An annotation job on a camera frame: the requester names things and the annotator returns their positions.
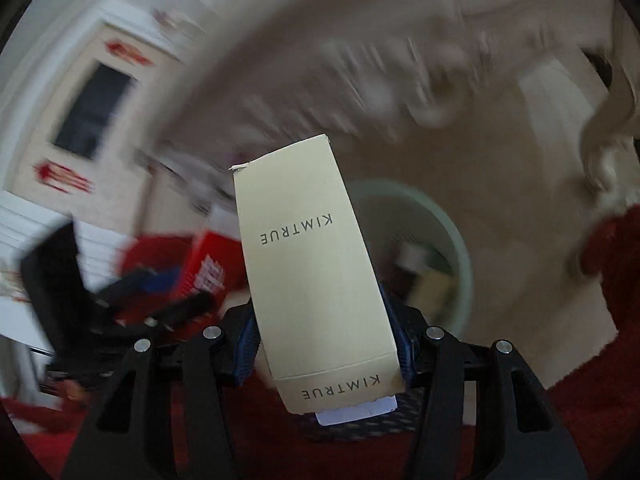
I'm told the tall cream cardboard box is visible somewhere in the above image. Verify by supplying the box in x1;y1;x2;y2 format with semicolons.
229;134;407;427

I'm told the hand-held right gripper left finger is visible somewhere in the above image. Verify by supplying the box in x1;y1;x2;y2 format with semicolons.
60;305;262;480

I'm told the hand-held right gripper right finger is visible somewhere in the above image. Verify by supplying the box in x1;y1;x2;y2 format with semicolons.
377;280;589;480

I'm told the red knot wall decoration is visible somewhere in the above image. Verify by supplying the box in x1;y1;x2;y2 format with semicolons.
102;38;154;67
32;158;96;195

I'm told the red fuzzy garment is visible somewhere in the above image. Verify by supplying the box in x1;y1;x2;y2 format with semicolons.
0;207;640;480

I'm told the black wall television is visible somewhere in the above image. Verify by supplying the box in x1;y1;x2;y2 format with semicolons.
52;62;139;161

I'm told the carved white marble-top table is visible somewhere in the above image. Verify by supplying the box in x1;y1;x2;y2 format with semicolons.
150;0;640;206

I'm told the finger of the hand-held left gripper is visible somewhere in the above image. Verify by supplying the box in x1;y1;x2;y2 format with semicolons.
96;291;217;335
106;266;184;307

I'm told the green mesh wastebasket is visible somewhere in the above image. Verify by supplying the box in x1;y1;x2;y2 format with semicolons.
345;177;474;342

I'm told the red carton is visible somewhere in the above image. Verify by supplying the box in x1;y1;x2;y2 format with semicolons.
174;230;251;302

